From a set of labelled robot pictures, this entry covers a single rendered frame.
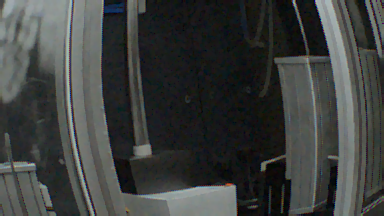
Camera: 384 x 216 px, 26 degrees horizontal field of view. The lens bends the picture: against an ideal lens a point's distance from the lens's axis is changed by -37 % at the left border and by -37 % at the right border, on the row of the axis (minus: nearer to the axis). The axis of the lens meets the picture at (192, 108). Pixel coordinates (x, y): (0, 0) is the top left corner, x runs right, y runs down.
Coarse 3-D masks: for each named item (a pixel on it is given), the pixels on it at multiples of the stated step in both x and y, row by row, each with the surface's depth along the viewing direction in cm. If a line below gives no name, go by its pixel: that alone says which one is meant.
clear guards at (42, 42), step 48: (0, 0) 92; (48, 0) 98; (0, 48) 93; (48, 48) 98; (0, 96) 93; (48, 96) 98; (0, 144) 92; (48, 144) 98; (0, 192) 91; (48, 192) 97
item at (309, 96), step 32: (288, 64) 147; (320, 64) 145; (288, 96) 148; (320, 96) 145; (288, 128) 149; (320, 128) 145; (288, 160) 149; (320, 160) 145; (288, 192) 149; (320, 192) 145
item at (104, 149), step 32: (96, 0) 102; (320, 0) 128; (96, 32) 103; (352, 32) 129; (96, 64) 103; (96, 96) 103; (352, 96) 127; (96, 128) 103; (352, 128) 127; (352, 160) 127; (96, 192) 102; (352, 192) 128
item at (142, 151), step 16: (128, 0) 130; (128, 16) 130; (128, 32) 130; (128, 48) 130; (128, 64) 130; (128, 80) 131; (128, 96) 131; (128, 112) 131; (144, 112) 131; (144, 128) 131; (144, 144) 131; (128, 160) 127; (144, 160) 128; (160, 160) 130; (176, 160) 131; (192, 160) 132; (128, 176) 128; (144, 176) 128; (160, 176) 129; (176, 176) 131; (192, 176) 132; (128, 192) 129; (144, 192) 128; (160, 192) 129
